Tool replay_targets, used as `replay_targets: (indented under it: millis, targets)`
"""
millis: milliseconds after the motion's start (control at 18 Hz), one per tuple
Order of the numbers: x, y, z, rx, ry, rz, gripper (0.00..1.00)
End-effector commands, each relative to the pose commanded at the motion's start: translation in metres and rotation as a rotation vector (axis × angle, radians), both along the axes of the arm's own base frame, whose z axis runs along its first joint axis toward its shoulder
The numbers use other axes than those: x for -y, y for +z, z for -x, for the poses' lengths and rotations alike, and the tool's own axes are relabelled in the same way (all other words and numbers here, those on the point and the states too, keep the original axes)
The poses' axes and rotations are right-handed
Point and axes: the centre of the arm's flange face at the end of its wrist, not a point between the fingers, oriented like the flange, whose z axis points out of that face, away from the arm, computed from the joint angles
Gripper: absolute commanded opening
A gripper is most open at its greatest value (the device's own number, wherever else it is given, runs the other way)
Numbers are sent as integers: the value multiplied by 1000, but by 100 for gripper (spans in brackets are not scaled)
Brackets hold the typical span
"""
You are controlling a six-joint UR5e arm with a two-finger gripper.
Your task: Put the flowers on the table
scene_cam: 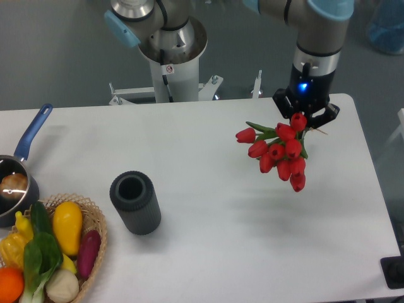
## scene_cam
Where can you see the blue translucent container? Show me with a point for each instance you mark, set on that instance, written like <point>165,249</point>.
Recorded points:
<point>385,29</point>

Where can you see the small yellow toy lemon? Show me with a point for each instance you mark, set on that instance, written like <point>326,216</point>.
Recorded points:
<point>68,264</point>

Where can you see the large yellow toy squash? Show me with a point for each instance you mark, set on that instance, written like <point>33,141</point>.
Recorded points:
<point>67,223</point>

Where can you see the beige toy garlic bulb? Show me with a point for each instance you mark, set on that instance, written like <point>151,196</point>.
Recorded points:
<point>62,287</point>

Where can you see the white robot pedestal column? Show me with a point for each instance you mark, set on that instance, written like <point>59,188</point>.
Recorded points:
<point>176,51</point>

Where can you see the small yellow toy gourd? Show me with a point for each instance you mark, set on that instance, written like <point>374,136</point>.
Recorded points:
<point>23,226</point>

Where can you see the red tulip bouquet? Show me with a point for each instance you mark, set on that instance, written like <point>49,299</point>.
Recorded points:
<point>280,148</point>

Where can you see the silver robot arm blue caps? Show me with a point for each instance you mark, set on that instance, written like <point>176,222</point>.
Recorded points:
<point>321,27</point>

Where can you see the green toy cucumber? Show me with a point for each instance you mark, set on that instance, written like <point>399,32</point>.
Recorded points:
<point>40,220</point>

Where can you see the woven wicker basket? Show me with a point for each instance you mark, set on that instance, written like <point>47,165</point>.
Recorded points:
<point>93,219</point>

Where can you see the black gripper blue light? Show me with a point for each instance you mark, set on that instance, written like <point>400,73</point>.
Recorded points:
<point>308,94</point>

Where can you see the purple toy eggplant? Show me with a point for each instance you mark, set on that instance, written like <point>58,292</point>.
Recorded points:
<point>88,252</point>

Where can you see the black device at table edge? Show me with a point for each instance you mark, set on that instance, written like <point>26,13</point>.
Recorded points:
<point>393,271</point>

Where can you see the green toy leafy bok choy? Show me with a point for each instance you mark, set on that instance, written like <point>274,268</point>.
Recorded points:
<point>42,257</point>

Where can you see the blue handled saucepan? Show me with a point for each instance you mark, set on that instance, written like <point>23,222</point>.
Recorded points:
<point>15,163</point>

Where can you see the round brown food in pan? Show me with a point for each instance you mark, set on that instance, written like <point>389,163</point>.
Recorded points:
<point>14,186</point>

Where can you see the orange toy orange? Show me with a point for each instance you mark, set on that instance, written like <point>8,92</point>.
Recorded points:
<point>12,284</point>

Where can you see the yellow toy bell pepper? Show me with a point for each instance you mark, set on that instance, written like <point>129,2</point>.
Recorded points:
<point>12,250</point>

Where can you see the dark grey ribbed vase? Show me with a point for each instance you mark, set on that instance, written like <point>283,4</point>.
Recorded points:
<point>133,195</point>

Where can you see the white pedestal base frame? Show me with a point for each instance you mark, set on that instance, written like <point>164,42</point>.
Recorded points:
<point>169,88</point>

